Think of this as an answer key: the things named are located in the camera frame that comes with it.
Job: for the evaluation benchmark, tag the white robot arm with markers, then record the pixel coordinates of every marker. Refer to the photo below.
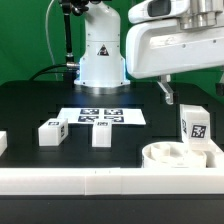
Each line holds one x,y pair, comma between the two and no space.
102,67

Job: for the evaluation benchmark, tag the white round stool seat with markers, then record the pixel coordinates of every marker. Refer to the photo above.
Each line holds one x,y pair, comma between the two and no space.
172,155

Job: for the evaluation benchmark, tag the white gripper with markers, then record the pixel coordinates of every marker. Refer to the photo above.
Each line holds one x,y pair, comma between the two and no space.
160,48

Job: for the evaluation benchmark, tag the white U-shaped fence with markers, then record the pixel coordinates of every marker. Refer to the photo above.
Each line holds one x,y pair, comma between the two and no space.
111,181

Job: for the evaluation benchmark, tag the paper sheet with markers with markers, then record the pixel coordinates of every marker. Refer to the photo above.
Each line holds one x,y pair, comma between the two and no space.
89,115

